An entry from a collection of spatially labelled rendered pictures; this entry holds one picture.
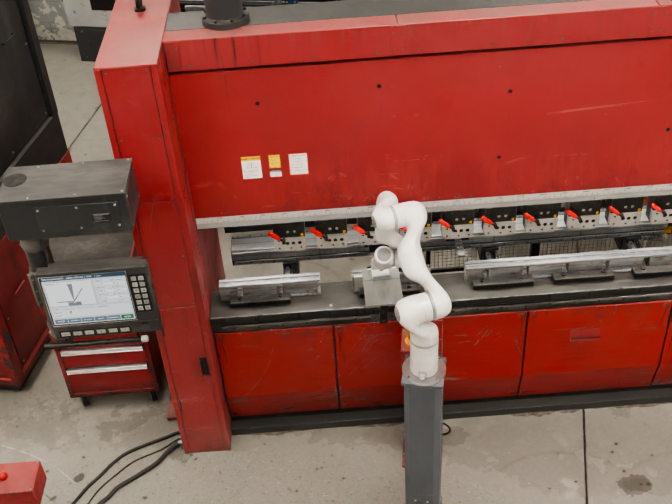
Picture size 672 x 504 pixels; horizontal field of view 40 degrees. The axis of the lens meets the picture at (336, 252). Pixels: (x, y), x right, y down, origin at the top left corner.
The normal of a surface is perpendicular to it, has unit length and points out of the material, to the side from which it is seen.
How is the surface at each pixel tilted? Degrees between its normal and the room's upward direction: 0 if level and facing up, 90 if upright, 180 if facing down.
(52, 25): 90
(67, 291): 90
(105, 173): 0
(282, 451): 0
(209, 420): 90
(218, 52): 90
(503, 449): 0
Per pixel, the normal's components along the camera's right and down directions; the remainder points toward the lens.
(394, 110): 0.05, 0.62
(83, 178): -0.05, -0.78
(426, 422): -0.18, 0.62
